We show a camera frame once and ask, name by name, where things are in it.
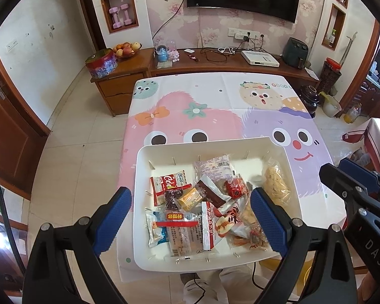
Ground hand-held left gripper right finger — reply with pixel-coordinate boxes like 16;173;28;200
250;187;358;304

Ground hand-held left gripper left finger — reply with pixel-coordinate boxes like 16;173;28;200
25;186;132;304

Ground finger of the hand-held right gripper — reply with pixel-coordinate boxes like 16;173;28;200
319;164;372;219
339;158;380;203

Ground red orange snack packet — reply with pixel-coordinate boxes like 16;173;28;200
249;225;270;249

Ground clear bag yellow biscuits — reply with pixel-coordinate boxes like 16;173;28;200
261;161;292;210

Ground blue silver snack packet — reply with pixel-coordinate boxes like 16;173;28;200
146;212;169;248

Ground small red snack packet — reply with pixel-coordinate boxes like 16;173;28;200
224;177;249;200

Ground long white snack packet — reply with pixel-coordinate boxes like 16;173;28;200
201;201;222;251

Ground brown snack packet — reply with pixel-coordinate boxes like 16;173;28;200
195;175;232;210

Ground dark round cookie packet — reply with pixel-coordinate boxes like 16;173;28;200
164;188;182;211

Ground clear cracker packet red label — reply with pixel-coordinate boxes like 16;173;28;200
157;211;205;258

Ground red white wafer packet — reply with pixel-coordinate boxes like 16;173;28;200
150;170;192;206

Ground clear pinkish snack packet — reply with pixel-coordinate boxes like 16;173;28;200
195;154;236;184

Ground small yellow cake packet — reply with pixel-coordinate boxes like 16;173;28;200
177;187;201;212

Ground white plastic tray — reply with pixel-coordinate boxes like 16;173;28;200
134;137;303;273

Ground person's right hand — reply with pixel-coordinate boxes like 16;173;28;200
356;271;380;304

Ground grey fuzzy slipper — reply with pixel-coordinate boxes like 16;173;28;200
351;150;372;167

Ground yellow stool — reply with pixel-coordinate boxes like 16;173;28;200
260;256;314;287

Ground yellow oil bottle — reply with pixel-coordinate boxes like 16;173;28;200
344;104;362;124

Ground white plastic bucket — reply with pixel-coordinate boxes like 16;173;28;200
321;93;343;118

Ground wooden kitchen cabinet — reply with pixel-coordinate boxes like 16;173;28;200
339;79;380;118

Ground person's leg white trousers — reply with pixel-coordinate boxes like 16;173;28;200
182;264;292;304

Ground dark brown ceramic jar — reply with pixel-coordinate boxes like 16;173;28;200
299;85;320;118

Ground dark woven bin red lid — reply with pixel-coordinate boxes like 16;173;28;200
320;58;343;94

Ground dark green air fryer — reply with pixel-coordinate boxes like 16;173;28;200
283;37;309;69

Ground brown wooden door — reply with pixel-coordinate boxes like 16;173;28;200
0;41;51;200

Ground wooden drawer cabinet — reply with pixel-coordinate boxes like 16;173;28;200
90;49;154;117

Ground white set-top box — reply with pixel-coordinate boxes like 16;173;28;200
241;50;281;68

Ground long wooden TV cabinet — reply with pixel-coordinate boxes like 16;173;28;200
149;47;320;83

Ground round red blue tin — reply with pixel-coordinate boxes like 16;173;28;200
84;48;118;80

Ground bowl of fruit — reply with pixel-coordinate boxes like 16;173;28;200
112;41;143;59

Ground pink dumbbell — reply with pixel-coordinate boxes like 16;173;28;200
120;4;133;26
110;7;122;29

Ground thin black cable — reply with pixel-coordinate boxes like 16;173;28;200
190;261;263;304

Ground thick black cable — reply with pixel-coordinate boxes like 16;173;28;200
0;161;27;273

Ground mop handle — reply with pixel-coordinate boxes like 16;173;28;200
342;32;358;59

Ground black coiled cable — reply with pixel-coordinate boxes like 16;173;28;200
203;48;229;63

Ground grey wall cable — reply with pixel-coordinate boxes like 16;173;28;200
152;0;187;48

